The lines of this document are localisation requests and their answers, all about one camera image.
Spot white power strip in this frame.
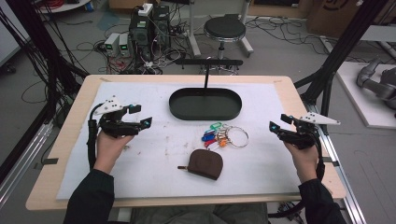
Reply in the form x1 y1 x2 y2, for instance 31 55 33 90
137 3 154 17

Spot white metal frame legs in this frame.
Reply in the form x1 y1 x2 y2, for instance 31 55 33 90
186 0 255 59

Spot tangle of floor cables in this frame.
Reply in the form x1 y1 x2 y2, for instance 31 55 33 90
74 18 195 76

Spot black computer tower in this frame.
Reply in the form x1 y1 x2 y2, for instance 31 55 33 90
152 5 172 50
129 6 154 61

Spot black round stool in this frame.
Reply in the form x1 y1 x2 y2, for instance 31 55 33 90
199 13 247 76

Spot brown zip pouch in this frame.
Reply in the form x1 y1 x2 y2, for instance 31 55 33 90
177 148 224 181

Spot key ring with coloured tags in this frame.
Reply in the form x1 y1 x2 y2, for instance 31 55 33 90
201 121 250 149

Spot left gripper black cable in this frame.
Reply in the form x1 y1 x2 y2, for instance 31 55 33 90
87 102 106 172

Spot black oval tray with stand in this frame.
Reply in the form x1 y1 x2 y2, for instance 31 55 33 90
168 58 244 121

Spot black frame post with cables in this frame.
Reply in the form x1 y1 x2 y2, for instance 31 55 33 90
0 0 90 125

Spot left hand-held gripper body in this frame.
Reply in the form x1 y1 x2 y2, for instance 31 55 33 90
93 95 141 138

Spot person's left hand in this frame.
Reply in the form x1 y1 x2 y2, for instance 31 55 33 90
92 130 135 175

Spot white platform board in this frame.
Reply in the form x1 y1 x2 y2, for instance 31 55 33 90
335 61 396 130

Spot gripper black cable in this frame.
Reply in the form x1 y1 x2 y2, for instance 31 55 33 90
267 130 326 218
87 102 106 172

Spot cardboard box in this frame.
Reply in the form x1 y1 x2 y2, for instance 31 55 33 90
306 0 396 39

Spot white power supply box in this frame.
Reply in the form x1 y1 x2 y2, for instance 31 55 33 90
119 33 133 58
104 32 120 58

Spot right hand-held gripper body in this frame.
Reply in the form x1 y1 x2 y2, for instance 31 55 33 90
278 112 341 150

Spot person's lap grey trousers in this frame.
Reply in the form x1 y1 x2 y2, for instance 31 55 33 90
130 203 269 224

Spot aluminium rail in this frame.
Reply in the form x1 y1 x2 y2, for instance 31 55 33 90
0 120 54 208
306 104 368 224

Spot person's right hand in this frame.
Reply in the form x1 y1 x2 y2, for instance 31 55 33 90
283 141 320 185

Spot white table mat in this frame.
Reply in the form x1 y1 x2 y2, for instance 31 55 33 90
55 81 302 201

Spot white round table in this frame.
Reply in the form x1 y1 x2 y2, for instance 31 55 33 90
36 0 92 14

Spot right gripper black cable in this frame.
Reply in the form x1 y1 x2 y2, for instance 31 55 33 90
267 130 326 218

